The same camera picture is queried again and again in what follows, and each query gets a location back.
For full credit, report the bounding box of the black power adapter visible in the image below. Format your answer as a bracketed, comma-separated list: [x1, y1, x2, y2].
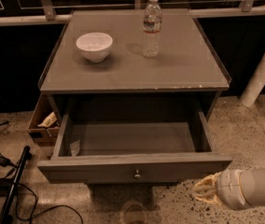
[0, 156, 10, 167]

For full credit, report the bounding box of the white packet in box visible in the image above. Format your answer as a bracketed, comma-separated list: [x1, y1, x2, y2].
[38, 112, 57, 128]

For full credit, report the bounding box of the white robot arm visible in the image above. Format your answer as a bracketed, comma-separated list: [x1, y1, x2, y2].
[193, 168, 265, 210]

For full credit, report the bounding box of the brown cardboard box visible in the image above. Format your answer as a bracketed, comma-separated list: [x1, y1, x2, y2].
[28, 95, 60, 146]

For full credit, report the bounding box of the black pole on floor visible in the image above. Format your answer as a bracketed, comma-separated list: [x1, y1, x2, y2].
[0, 146, 32, 224]

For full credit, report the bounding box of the metal window railing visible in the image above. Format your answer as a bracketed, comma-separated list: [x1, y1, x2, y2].
[0, 0, 265, 28]

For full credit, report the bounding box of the white diagonal pillar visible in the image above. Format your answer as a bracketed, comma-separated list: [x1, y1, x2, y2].
[240, 52, 265, 107]

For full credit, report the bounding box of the grey top drawer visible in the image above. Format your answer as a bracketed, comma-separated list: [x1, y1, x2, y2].
[38, 111, 231, 185]

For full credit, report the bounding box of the white ceramic bowl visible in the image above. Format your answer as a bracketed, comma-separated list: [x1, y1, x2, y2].
[76, 33, 113, 63]

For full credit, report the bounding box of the grey drawer cabinet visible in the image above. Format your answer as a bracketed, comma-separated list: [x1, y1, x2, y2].
[37, 8, 232, 186]

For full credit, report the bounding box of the clear plastic water bottle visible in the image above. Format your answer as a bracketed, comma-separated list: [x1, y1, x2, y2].
[143, 0, 162, 58]

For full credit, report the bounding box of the black floor cable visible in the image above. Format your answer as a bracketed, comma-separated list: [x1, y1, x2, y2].
[0, 142, 84, 224]

